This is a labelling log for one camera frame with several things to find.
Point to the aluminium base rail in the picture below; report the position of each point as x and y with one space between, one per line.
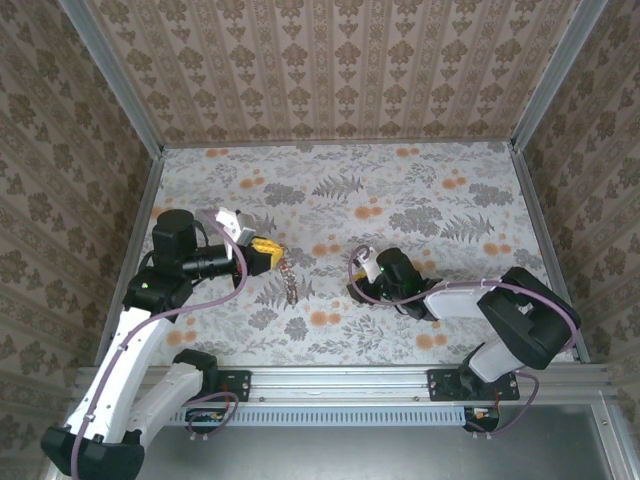
340 382

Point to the black mount plate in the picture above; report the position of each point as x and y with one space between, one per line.
442 385
237 382

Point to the black left mount plate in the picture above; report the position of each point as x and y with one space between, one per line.
237 382

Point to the aluminium left frame post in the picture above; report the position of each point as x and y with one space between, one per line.
110 75

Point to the aluminium left side rail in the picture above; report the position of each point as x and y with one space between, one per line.
142 220

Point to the controller board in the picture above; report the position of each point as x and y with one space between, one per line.
482 417
205 417

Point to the black right mount plate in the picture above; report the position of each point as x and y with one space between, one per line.
442 385

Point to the left controller board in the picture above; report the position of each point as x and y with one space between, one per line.
205 417

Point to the right controller board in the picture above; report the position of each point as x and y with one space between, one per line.
482 417

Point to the aluminium right side rail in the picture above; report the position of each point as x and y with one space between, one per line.
535 210

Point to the metal keyring with keys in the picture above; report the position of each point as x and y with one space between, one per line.
291 287

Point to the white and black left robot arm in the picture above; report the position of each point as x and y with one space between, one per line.
115 380

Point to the grey metal panel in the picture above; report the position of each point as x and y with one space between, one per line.
325 455

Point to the aluminium frame post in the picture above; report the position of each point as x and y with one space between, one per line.
555 75
110 75

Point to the aluminium right frame post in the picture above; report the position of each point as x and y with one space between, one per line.
555 75

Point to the floral patterned table cover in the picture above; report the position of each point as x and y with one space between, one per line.
400 175

